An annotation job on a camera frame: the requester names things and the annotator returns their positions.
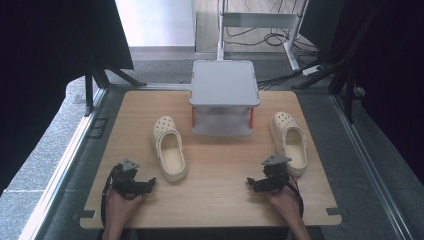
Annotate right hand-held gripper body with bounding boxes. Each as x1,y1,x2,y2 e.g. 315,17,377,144
261,154,293,194

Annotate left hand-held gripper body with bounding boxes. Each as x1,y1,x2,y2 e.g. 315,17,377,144
110,158,150,200

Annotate person's left hand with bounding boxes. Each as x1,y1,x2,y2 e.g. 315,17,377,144
105,189,146,232

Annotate person's right hand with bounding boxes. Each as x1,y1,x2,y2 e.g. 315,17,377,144
265,185,303,227

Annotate cream clog shoe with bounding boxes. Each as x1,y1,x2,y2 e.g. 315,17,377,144
268,111,309,178
151,115,190,183

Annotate grey two-tier shoe rack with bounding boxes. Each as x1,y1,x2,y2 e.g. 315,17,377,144
188,59,261,138

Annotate black tripod stand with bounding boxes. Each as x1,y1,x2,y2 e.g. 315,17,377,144
84,58,148,118
292,46,356,125

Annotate white power strip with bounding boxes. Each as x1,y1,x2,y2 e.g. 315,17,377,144
301,64,324,77

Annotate black curtain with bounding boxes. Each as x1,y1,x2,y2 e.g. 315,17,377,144
328,0,424,186
0,0,135,196

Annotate white metal stand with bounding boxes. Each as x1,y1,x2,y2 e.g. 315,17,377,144
216,0,310,72

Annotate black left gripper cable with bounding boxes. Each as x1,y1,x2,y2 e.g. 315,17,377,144
100,163,122,228

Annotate black red right gripper cable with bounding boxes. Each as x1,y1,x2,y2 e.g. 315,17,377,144
287,172,305,220

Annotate aluminium frame rail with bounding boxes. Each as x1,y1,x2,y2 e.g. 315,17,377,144
329,93,416,240
18,87,109,240

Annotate black floor cables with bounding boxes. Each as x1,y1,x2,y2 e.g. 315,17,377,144
222,0,322,92

